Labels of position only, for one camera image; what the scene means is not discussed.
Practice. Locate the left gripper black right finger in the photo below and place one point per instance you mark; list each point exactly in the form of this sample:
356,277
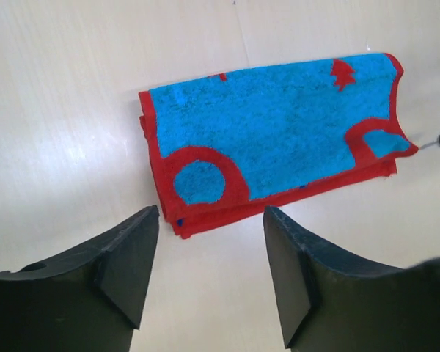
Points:
330,299

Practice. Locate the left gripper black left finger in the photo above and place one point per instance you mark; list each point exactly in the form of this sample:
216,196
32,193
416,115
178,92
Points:
87,298

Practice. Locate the red blue cat towel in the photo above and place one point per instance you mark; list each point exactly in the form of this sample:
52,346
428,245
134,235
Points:
225,146

